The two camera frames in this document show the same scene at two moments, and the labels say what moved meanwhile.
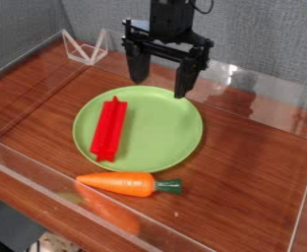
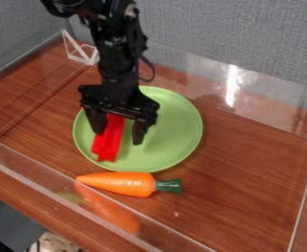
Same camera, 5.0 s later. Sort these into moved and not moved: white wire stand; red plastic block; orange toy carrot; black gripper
Moved: black gripper
Not moved: red plastic block; orange toy carrot; white wire stand
